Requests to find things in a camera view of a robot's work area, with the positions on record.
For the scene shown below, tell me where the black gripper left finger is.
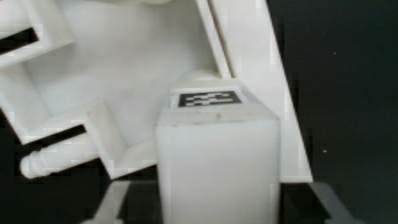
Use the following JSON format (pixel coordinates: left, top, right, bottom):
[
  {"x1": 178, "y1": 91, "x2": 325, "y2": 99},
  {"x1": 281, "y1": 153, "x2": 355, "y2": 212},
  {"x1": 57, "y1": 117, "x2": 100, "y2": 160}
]
[{"x1": 80, "y1": 181, "x2": 158, "y2": 224}]

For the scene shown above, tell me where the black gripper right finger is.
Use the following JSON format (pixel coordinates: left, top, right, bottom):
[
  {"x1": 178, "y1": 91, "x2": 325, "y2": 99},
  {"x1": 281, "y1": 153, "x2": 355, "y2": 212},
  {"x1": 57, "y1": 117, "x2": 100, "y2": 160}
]
[{"x1": 279, "y1": 182, "x2": 368, "y2": 224}]

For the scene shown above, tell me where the white U-shaped fence frame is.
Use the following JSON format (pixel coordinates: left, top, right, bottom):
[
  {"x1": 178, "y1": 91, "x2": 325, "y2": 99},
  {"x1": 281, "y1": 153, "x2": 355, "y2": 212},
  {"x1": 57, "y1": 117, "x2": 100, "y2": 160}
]
[{"x1": 210, "y1": 0, "x2": 313, "y2": 183}]

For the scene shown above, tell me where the white chair seat plate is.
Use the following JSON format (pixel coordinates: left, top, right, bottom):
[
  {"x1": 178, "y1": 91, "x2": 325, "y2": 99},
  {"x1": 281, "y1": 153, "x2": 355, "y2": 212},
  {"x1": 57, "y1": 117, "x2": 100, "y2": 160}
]
[{"x1": 0, "y1": 0, "x2": 231, "y2": 178}]

